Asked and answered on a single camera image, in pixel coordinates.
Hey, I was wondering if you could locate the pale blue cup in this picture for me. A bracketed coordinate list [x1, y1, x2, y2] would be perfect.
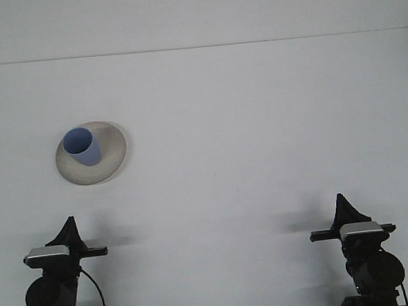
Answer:
[60, 125, 104, 170]

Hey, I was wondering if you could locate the pale round plate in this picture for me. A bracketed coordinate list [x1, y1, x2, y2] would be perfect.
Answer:
[52, 118, 131, 189]

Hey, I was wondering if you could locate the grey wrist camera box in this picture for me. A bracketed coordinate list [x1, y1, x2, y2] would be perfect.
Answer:
[338, 220, 385, 240]
[22, 244, 73, 271]

